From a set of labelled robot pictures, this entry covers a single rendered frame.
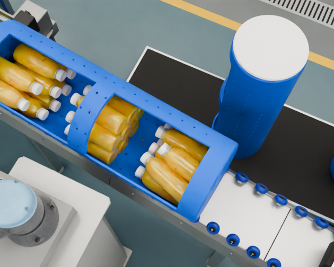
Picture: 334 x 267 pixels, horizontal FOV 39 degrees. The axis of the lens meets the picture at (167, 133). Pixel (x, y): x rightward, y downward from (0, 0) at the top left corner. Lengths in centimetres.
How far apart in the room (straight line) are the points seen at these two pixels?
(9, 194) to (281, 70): 104
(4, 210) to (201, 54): 202
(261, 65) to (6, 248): 104
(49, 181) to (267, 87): 85
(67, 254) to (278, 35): 107
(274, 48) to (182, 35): 130
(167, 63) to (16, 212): 175
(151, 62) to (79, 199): 146
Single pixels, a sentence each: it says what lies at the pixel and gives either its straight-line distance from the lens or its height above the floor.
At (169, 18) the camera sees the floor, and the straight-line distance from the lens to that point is 309.
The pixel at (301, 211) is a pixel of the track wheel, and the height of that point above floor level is 98.
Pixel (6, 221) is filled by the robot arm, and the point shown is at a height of 145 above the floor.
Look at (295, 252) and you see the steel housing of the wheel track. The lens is 167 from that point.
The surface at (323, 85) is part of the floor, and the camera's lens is 299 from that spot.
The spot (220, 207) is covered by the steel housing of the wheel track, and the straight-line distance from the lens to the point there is 165.
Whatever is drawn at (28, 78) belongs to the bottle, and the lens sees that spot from 163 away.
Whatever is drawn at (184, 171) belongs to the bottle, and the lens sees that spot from 143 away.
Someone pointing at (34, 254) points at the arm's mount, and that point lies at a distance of 136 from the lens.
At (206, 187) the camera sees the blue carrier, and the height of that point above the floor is 122.
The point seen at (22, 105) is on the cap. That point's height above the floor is 111.
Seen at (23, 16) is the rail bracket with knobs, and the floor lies 100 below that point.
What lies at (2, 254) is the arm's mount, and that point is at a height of 122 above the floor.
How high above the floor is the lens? 252
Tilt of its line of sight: 69 degrees down
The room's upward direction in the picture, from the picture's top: straight up
